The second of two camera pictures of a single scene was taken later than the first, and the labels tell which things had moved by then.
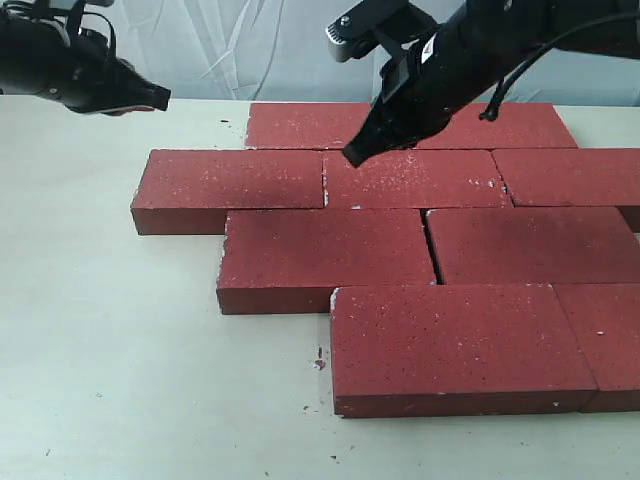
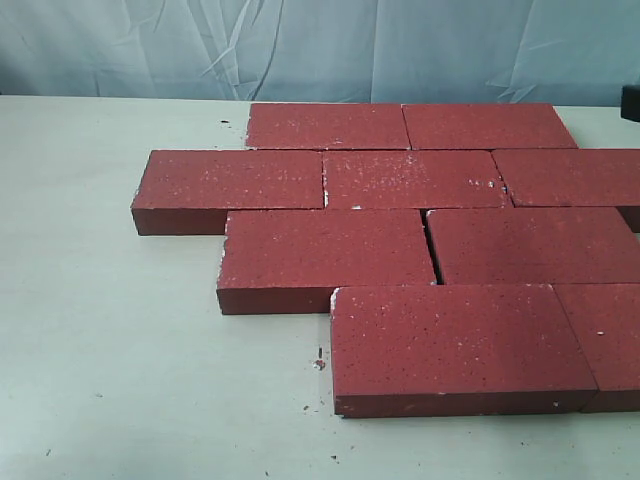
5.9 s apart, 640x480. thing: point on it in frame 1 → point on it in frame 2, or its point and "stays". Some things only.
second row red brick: x=415 y=179 stays
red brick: x=189 y=192 stays
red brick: x=533 y=245 stays
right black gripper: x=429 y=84 → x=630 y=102
